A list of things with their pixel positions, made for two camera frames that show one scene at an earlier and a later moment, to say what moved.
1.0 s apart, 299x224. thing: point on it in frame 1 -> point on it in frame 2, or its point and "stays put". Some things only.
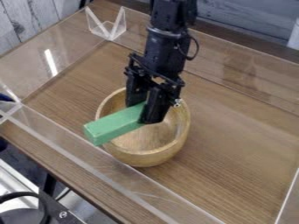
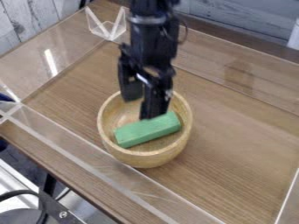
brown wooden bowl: (154, 142) stays put
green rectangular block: (107, 127) -> (146, 129)
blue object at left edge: (5, 97) stays put
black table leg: (50, 185) stays put
